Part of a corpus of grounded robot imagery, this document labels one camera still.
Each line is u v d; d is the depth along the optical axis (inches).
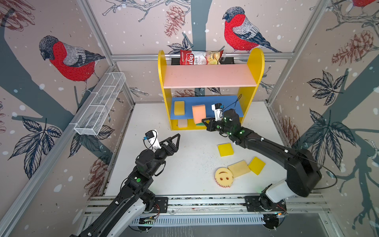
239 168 33.0
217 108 28.6
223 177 31.3
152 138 24.9
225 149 36.4
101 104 30.8
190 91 46.6
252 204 28.7
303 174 17.0
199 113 30.9
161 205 28.8
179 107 37.9
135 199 20.2
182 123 40.6
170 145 24.9
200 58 33.7
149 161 20.4
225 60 36.4
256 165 33.5
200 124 32.0
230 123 24.6
